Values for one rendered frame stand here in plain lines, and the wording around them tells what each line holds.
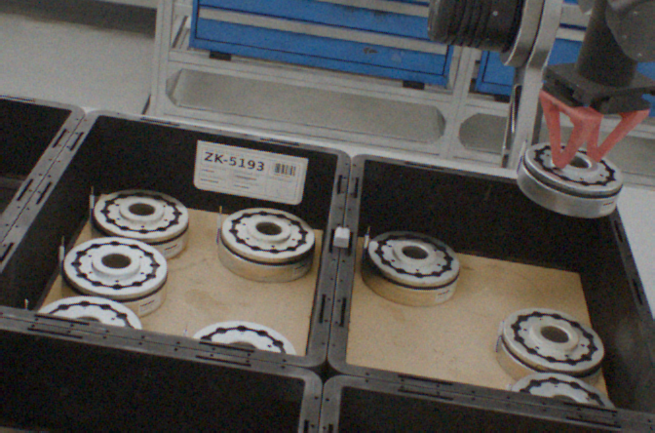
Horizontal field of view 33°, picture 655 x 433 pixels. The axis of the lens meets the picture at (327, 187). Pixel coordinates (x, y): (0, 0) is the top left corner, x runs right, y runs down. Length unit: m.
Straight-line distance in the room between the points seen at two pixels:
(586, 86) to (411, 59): 1.98
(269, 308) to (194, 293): 0.08
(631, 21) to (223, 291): 0.48
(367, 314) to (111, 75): 2.56
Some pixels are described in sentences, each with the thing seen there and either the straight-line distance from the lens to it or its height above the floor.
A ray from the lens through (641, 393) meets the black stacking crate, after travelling 1.03.
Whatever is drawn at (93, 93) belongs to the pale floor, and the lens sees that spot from 3.49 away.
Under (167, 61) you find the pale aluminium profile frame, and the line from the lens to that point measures 3.05.
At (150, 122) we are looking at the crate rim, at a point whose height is 0.93.
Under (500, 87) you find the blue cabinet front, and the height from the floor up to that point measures 0.34.
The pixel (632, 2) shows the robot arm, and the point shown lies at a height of 1.21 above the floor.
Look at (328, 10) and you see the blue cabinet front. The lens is 2.97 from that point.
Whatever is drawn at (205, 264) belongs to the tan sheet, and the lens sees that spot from 1.18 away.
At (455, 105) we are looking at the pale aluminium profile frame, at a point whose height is 0.28.
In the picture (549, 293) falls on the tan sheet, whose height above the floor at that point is 0.83.
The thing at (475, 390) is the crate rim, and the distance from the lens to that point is 0.91.
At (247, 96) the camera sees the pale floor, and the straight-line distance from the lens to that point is 3.57.
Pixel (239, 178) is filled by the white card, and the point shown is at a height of 0.88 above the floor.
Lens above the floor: 1.48
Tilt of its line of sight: 29 degrees down
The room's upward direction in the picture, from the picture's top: 10 degrees clockwise
